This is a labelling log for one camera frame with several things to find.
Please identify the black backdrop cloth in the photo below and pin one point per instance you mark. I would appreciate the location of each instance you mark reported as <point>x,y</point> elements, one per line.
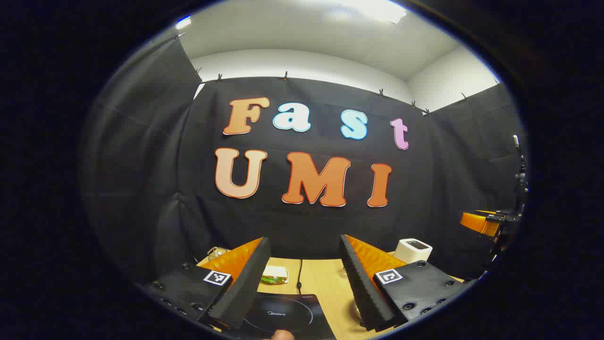
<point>306,222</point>

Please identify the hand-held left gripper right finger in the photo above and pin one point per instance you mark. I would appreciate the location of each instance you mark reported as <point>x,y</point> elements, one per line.
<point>363,283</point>

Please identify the sandwich with lettuce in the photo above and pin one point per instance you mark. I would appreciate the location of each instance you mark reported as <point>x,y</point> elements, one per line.
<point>276,275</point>

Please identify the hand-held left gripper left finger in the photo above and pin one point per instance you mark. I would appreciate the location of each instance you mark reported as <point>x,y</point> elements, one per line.
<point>245,283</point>

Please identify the ceiling light panel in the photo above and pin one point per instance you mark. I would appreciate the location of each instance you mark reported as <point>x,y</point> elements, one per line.
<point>377,9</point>

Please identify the white toaster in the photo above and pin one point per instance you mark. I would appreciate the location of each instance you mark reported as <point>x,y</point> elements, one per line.
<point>410,252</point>

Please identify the black induction cooktop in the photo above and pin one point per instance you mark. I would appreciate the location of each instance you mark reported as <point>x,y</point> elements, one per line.
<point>292,314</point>

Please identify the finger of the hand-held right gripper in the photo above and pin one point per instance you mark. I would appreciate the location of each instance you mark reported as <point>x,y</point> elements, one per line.
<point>479,223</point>

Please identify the small ceiling light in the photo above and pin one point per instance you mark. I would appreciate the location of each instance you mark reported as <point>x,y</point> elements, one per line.
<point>183,21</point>

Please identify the stainless steel pot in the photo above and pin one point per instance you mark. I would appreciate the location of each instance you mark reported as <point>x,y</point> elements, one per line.
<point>356,311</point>

